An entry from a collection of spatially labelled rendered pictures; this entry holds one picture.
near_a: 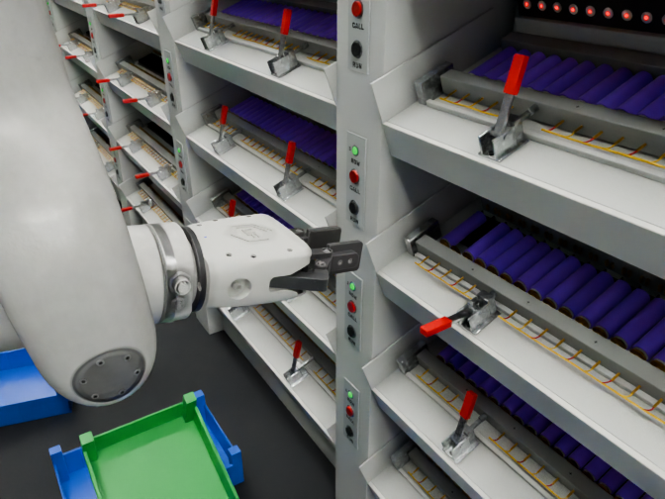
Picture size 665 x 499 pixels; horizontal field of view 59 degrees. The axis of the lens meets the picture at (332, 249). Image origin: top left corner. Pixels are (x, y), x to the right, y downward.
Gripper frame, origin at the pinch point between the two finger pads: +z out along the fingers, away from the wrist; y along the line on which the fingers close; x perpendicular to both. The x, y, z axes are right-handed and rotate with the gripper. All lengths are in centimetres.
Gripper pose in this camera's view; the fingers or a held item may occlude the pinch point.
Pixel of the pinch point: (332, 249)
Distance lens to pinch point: 59.5
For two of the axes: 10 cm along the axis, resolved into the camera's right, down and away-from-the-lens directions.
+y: -5.4, -4.0, 7.4
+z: 8.3, -1.1, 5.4
